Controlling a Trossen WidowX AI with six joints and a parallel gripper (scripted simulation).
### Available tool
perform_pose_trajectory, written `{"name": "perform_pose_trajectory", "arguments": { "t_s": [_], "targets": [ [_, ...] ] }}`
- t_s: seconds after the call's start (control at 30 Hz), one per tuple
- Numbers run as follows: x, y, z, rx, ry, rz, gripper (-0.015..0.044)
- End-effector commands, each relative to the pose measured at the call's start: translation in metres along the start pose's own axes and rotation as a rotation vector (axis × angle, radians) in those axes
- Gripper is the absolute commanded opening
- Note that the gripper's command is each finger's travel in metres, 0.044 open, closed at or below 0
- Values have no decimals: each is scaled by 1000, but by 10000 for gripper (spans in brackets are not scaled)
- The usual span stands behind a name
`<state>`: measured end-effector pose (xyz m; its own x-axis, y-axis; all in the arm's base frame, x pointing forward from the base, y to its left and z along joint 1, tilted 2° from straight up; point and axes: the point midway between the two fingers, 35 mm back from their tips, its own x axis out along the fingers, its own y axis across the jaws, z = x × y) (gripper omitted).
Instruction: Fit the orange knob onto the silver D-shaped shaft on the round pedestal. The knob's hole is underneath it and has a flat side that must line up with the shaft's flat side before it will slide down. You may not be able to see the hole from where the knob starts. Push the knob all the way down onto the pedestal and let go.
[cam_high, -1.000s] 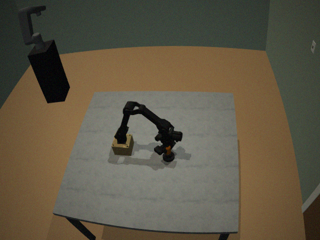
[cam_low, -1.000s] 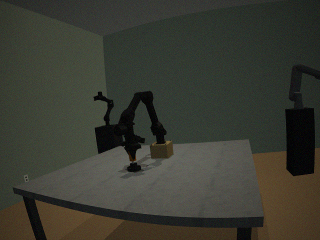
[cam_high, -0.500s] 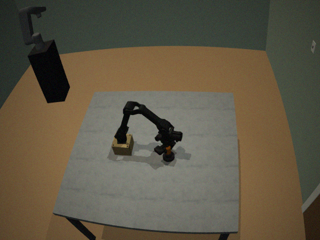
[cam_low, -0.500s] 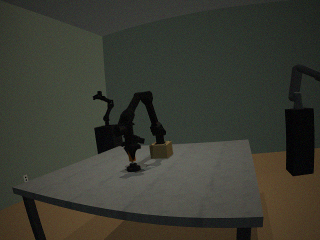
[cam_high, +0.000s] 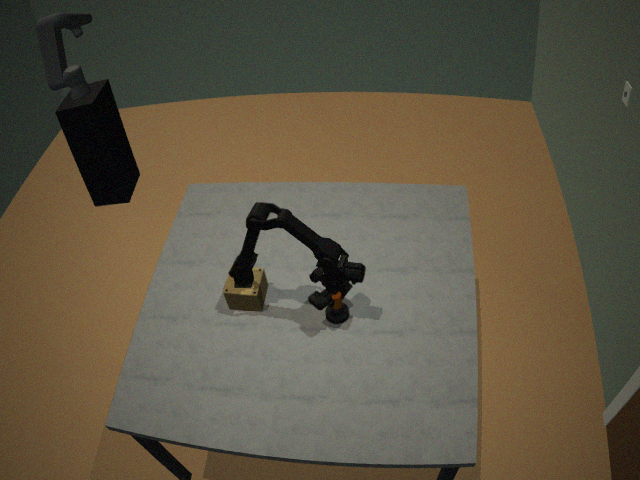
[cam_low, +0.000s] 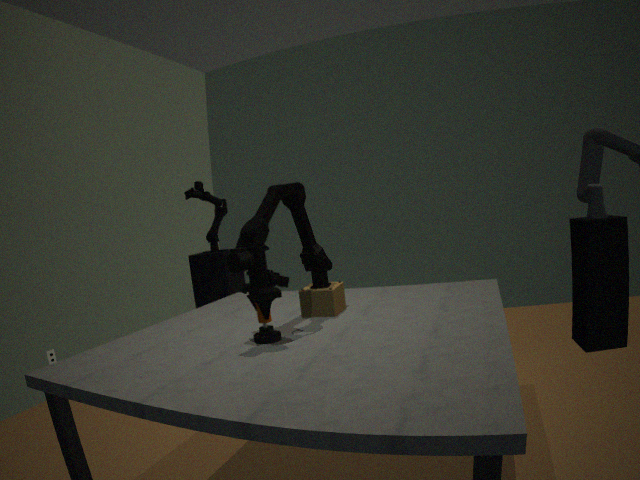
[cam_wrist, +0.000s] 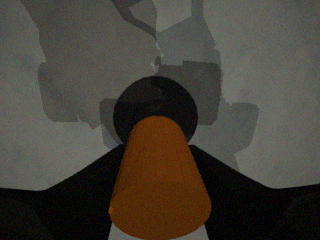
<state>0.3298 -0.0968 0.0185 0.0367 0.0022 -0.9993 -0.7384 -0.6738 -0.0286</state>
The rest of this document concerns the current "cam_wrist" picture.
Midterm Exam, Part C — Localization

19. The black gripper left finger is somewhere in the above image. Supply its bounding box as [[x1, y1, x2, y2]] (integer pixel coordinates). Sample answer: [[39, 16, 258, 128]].
[[0, 144, 127, 240]]

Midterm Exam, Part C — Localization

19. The orange knob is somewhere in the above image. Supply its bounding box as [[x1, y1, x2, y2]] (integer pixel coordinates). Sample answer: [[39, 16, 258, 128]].
[[108, 116, 212, 240]]

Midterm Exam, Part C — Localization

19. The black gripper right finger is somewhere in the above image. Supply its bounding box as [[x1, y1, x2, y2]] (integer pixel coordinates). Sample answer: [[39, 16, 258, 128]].
[[188, 144, 320, 240]]

